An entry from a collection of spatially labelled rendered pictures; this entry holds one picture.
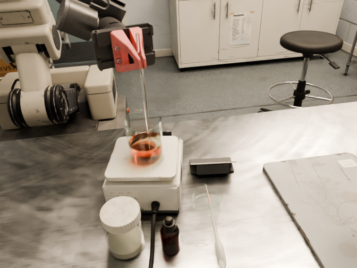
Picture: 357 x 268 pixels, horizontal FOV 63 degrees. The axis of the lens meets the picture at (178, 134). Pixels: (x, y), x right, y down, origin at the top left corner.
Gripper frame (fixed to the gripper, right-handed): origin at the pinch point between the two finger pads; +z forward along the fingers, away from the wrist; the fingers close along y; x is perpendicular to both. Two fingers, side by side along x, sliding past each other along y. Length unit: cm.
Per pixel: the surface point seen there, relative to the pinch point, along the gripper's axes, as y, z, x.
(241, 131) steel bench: 26.6, -8.6, 25.6
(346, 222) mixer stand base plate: 24.8, 22.9, 24.4
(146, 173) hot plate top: -2.6, 5.0, 16.8
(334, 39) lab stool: 136, -74, 36
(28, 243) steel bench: -23.3, 2.7, 25.6
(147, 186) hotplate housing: -3.0, 5.9, 18.9
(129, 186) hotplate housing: -5.7, 4.5, 18.9
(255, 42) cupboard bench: 179, -196, 76
